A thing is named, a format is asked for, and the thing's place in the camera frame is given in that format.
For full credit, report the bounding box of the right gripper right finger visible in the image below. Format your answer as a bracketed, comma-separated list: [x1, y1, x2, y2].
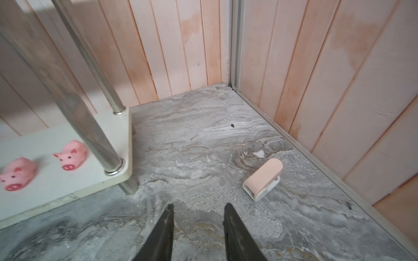
[223, 203, 267, 261]

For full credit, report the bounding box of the pink pig toy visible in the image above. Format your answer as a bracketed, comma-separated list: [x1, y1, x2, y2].
[1, 157, 37, 191]
[53, 140, 87, 171]

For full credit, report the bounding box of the pink small toy right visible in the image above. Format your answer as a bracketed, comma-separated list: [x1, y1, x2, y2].
[242, 158, 284, 202]

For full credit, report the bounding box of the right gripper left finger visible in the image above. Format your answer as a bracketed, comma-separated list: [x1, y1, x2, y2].
[132, 204, 174, 261]

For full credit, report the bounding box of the white two-tier shelf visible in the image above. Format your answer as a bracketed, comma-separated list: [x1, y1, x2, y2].
[1, 1, 139, 228]

